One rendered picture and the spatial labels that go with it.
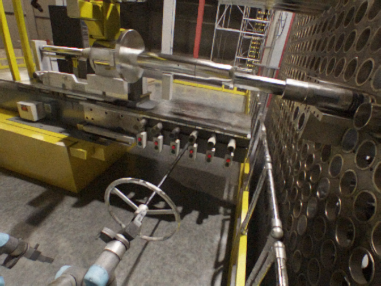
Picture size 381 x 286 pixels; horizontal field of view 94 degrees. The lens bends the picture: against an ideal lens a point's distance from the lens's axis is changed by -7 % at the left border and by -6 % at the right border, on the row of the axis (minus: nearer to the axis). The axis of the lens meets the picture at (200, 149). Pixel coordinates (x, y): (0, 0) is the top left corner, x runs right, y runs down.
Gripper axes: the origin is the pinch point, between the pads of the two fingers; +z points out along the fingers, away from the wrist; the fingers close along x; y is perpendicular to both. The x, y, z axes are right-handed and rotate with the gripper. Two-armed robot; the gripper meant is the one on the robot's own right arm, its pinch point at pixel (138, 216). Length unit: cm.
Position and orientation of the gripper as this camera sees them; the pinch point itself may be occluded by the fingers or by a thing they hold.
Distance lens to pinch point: 96.3
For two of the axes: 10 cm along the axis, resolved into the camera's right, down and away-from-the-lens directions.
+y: 7.0, 7.0, 1.7
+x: 6.8, -5.7, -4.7
